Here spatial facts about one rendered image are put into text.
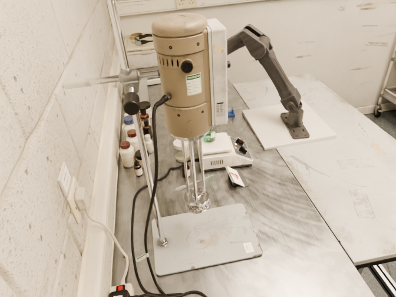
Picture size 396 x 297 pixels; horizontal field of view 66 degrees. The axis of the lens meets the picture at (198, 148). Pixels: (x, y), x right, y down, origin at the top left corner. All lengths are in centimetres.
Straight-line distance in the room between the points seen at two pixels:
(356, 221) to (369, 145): 43
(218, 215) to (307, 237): 27
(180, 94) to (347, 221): 67
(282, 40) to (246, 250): 212
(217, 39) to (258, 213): 61
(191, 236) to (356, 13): 249
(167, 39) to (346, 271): 72
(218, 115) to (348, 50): 254
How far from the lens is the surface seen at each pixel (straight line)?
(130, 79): 61
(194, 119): 61
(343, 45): 306
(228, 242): 91
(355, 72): 325
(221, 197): 105
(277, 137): 132
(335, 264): 93
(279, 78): 128
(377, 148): 138
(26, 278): 57
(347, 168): 123
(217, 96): 61
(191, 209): 81
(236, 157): 113
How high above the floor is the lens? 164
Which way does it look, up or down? 36 degrees down
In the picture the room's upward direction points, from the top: 5 degrees counter-clockwise
